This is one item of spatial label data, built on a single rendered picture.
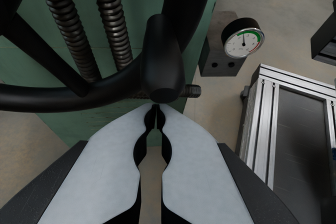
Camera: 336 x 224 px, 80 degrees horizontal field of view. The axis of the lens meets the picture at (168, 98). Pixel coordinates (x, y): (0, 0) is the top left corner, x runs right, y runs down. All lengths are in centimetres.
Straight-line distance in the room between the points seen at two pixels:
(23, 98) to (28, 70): 28
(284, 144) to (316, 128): 16
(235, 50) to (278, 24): 138
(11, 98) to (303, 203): 78
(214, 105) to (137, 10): 79
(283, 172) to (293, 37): 109
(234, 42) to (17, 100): 30
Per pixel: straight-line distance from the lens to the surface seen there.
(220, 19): 46
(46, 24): 42
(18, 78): 56
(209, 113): 104
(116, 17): 22
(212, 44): 40
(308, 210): 82
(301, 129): 93
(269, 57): 144
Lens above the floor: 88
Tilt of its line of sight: 57 degrees down
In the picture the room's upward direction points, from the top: 8 degrees clockwise
